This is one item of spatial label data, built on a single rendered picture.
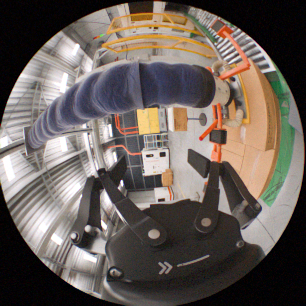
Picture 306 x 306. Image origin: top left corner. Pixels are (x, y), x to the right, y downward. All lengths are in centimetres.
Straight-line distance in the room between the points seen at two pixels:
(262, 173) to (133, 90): 119
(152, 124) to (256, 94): 743
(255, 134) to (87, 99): 88
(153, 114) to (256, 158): 743
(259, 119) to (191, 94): 48
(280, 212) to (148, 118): 831
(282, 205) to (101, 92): 204
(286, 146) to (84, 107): 185
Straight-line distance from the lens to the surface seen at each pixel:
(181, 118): 226
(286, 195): 172
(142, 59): 175
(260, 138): 68
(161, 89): 33
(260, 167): 113
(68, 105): 45
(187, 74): 36
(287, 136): 159
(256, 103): 71
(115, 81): 33
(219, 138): 48
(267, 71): 113
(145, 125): 766
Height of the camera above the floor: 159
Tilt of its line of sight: level
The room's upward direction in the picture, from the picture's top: 96 degrees counter-clockwise
